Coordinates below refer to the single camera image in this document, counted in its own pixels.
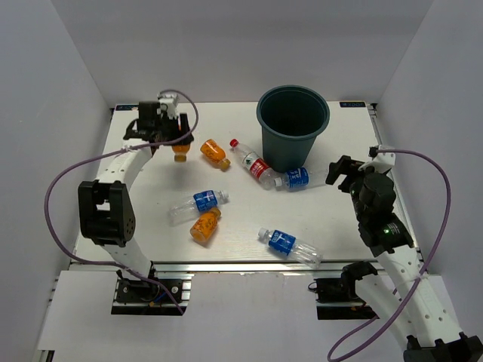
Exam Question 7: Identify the orange juice bottle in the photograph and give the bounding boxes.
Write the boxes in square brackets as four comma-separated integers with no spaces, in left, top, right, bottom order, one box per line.
[189,207,221,246]
[200,139,231,171]
[171,143,191,163]

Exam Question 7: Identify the blue label bottle front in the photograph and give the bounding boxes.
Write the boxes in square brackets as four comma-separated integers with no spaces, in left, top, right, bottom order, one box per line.
[257,228,322,269]

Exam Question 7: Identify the blue label bottle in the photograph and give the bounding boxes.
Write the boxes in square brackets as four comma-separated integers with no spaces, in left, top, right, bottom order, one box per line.
[168,189,229,225]
[257,228,322,269]
[274,167,329,192]

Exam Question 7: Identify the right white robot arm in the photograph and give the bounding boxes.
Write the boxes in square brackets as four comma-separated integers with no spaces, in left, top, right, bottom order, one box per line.
[326,152,482,361]

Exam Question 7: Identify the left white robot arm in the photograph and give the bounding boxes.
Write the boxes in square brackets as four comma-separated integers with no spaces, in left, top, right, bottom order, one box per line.
[78,94,194,301]

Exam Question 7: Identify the blue label bottle by bin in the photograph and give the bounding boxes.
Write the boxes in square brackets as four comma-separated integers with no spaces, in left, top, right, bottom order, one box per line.
[274,167,329,192]

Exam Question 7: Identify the dark green plastic bin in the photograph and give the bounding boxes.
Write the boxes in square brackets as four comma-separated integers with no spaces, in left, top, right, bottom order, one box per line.
[256,85,330,173]

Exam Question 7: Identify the left black logo sticker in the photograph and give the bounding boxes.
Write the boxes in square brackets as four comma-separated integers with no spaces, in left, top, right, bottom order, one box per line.
[114,104,139,112]

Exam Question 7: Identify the black logo sticker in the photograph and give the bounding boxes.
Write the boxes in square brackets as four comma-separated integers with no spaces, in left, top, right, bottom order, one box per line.
[114,104,139,112]
[339,101,366,108]

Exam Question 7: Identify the right black logo sticker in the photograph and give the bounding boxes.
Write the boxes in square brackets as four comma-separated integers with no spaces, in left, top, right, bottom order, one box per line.
[339,101,366,108]

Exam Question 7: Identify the red label water bottle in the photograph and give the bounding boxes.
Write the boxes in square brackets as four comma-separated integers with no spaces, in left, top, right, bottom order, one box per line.
[229,139,277,190]

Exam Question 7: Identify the blue label bottle centre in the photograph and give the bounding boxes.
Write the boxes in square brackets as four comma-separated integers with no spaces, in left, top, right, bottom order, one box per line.
[168,189,229,225]

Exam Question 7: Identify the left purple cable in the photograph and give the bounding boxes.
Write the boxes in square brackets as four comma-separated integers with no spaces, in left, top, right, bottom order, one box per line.
[44,89,200,316]

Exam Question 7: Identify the purple cable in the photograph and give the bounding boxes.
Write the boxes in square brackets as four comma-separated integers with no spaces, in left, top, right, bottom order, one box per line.
[44,89,200,316]
[326,146,452,362]

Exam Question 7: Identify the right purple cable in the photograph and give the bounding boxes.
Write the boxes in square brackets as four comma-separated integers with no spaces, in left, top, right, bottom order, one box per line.
[326,146,452,362]

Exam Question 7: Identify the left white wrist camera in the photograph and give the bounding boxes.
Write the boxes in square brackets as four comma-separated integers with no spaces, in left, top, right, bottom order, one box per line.
[157,92,179,120]

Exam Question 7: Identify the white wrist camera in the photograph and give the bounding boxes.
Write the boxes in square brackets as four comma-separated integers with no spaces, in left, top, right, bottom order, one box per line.
[157,92,179,120]
[367,145,396,174]

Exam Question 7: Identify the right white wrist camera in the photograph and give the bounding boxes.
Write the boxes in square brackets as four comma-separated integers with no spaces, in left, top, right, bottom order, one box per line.
[367,145,396,174]

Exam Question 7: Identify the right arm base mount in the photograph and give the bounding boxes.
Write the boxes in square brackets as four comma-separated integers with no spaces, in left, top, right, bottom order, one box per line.
[307,261,378,321]

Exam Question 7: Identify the aluminium table frame rail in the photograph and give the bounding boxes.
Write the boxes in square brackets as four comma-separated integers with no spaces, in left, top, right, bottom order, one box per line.
[69,260,393,274]

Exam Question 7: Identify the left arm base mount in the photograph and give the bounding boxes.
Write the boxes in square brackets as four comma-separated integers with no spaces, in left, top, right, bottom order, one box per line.
[111,269,192,316]

